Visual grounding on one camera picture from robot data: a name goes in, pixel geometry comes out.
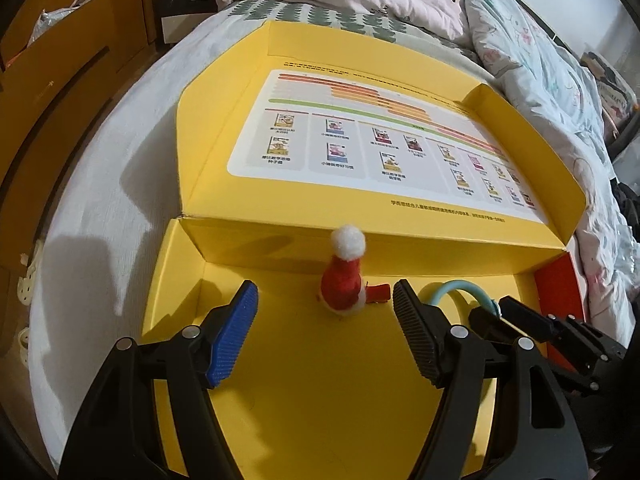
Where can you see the white plastic bag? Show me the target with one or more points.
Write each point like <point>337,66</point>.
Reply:
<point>50,20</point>

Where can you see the printed quilt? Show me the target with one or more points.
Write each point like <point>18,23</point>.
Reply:
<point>540,60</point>

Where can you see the wooden cabinet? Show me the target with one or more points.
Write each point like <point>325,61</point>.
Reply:
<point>60,85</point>

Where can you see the red santa hat hair clip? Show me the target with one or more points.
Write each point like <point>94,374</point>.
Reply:
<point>342,280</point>

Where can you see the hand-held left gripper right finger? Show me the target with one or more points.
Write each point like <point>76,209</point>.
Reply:
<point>412,330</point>

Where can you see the green tree print sheet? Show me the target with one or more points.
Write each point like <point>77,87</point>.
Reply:
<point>300,12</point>

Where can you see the dark cloth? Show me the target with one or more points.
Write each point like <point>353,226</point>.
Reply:
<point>627,205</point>

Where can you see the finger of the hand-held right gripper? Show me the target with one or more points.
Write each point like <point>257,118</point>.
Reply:
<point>535,320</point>
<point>492,322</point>

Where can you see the white bed sheet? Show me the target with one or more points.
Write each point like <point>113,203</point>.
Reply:
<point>100,185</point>

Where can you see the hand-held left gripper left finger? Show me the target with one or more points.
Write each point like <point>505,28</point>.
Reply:
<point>235,330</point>

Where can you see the yellow cardboard box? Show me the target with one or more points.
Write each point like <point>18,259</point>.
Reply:
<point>320,400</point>

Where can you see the dark nightstand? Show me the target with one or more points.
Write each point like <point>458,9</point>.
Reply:
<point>185,10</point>

